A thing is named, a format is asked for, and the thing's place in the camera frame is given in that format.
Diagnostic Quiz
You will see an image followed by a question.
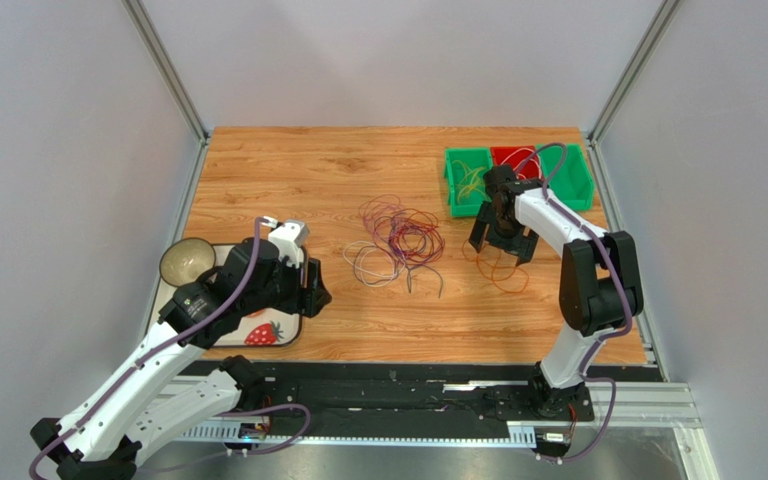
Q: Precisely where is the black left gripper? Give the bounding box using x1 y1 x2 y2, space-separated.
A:
241 252 332 318

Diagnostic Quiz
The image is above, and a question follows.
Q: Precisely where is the yellow cable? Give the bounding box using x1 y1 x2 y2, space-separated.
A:
453 159 490 202

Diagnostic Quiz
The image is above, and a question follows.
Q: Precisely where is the white cable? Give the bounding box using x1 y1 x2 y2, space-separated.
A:
500 146 548 188

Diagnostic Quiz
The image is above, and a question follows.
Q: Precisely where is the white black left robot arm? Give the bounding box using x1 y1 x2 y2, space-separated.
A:
29 221 332 479

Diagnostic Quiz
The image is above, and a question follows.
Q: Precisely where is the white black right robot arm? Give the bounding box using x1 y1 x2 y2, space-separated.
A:
468 165 644 418

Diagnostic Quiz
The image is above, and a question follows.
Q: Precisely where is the white strawberry print tray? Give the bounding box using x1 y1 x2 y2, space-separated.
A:
149 244 302 348

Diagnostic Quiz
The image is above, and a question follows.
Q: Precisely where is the red storage bin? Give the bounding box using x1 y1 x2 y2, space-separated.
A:
489 145 544 180

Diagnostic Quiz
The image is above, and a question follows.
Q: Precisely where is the green storage bin left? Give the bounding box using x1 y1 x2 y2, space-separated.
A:
443 147 494 218

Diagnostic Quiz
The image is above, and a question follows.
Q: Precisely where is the green storage bin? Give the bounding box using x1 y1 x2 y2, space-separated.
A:
549 144 595 212
443 147 494 218

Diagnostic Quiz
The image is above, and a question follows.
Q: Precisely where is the green storage bin right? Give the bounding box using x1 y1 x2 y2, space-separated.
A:
549 144 595 212

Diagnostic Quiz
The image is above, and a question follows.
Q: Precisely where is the clear glass bowl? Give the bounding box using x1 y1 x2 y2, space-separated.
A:
158 237 216 287

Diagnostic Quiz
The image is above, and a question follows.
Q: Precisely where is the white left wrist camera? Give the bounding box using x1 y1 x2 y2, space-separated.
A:
255 216 310 269

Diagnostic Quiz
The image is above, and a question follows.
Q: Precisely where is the dark blue cable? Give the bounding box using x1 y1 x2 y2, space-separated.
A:
383 226 447 296

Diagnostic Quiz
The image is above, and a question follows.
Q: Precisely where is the pink cable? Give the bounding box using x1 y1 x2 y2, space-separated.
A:
342 194 412 288

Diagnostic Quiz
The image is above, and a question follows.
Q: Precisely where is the aluminium frame post right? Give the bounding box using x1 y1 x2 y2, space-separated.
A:
586 0 683 141

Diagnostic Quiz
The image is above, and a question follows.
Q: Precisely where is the aluminium frame post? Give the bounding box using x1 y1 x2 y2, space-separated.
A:
586 0 683 141
121 0 211 142

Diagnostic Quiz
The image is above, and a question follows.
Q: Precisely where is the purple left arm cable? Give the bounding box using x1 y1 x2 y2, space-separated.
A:
27 216 315 480

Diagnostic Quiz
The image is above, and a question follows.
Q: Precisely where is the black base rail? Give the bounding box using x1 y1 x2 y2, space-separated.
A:
184 359 665 441

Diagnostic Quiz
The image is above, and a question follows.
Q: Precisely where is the aluminium frame post left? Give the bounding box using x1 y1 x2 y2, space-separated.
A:
121 0 211 142

